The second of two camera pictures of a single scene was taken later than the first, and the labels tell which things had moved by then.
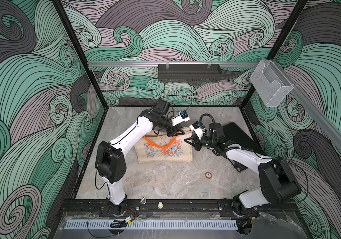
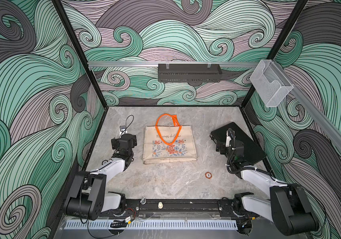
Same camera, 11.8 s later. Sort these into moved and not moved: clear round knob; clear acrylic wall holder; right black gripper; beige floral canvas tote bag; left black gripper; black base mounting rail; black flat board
Moved: left black gripper; right black gripper; beige floral canvas tote bag
Not moved: clear round knob; black base mounting rail; black flat board; clear acrylic wall holder
